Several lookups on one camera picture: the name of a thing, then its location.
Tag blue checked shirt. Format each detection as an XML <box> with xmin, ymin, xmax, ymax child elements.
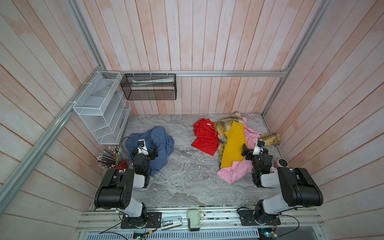
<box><xmin>125</xmin><ymin>126</ymin><xmax>175</xmax><ymax>177</ymax></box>

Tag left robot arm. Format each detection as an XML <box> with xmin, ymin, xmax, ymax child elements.
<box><xmin>94</xmin><ymin>140</ymin><xmax>162</xmax><ymax>229</ymax></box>

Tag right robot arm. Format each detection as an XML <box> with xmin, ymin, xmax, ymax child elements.
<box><xmin>237</xmin><ymin>141</ymin><xmax>324</xmax><ymax>226</ymax></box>

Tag pink cloth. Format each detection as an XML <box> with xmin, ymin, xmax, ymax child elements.
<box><xmin>217</xmin><ymin>118</ymin><xmax>260</xmax><ymax>184</ymax></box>

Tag yellow plaid cloth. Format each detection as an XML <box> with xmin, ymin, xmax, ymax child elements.
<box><xmin>214</xmin><ymin>112</ymin><xmax>281</xmax><ymax>163</ymax></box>

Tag red cloth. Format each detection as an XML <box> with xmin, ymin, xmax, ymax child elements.
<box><xmin>192</xmin><ymin>119</ymin><xmax>219</xmax><ymax>156</ymax></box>

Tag red pencil cup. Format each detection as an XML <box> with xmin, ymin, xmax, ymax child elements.
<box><xmin>115</xmin><ymin>160</ymin><xmax>129</xmax><ymax>171</ymax></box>

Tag bundle of coloured pencils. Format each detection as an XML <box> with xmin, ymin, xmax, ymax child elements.
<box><xmin>97</xmin><ymin>146</ymin><xmax>123</xmax><ymax>169</ymax></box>

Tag pink white small cup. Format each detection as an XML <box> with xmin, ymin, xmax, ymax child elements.
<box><xmin>273</xmin><ymin>159</ymin><xmax>289</xmax><ymax>168</ymax></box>

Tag grey stapler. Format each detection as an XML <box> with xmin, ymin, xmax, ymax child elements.
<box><xmin>161</xmin><ymin>216</ymin><xmax>183</xmax><ymax>231</ymax></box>

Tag paper in black basket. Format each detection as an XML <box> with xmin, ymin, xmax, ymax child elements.
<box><xmin>132</xmin><ymin>77</ymin><xmax>175</xmax><ymax>87</ymax></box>

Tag green white tape dispenser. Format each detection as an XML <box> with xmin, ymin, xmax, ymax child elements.
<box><xmin>187</xmin><ymin>209</ymin><xmax>201</xmax><ymax>232</ymax></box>

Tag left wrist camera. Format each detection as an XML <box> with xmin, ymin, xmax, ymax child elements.
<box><xmin>137</xmin><ymin>139</ymin><xmax>149</xmax><ymax>156</ymax></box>

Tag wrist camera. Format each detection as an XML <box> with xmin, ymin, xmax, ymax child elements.
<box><xmin>253</xmin><ymin>138</ymin><xmax>265</xmax><ymax>156</ymax></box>
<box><xmin>137</xmin><ymin>139</ymin><xmax>149</xmax><ymax>156</ymax></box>

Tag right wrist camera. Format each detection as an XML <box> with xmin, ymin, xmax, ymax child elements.
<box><xmin>253</xmin><ymin>138</ymin><xmax>265</xmax><ymax>156</ymax></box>

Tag white wire mesh shelf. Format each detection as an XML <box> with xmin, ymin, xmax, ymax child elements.
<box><xmin>73</xmin><ymin>71</ymin><xmax>132</xmax><ymax>145</ymax></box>

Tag black wire mesh basket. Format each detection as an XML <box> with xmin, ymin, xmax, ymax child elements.
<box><xmin>120</xmin><ymin>73</ymin><xmax>178</xmax><ymax>101</ymax></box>

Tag aluminium rail frame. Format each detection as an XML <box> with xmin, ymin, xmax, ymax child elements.
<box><xmin>1</xmin><ymin>1</ymin><xmax>331</xmax><ymax>219</ymax></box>

